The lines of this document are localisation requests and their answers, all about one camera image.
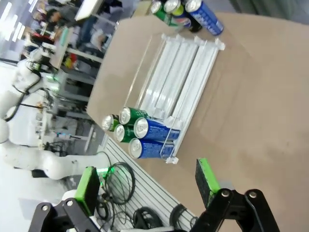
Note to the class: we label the blue Pocari Sweat can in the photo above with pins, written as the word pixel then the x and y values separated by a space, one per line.
pixel 149 147
pixel 205 19
pixel 154 129

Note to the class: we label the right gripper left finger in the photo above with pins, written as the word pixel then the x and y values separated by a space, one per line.
pixel 88 188

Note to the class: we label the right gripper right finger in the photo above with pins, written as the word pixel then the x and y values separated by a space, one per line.
pixel 207 183

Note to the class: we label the person with black hair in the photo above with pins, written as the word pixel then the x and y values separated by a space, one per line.
pixel 60 17

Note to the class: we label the ribbed aluminium base plate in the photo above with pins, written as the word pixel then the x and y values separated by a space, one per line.
pixel 149 193

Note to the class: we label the black Pepsi can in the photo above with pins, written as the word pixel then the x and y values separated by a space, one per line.
pixel 109 122
pixel 178 14

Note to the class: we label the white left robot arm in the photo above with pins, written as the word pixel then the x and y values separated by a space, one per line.
pixel 36 157

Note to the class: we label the small white table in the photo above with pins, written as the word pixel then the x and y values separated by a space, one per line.
pixel 88 9

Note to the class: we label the clear acrylic can rack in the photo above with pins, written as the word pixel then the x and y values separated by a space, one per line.
pixel 178 72

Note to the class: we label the green Chilsung cider can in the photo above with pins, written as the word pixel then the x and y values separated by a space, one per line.
pixel 160 12
pixel 131 113
pixel 123 133

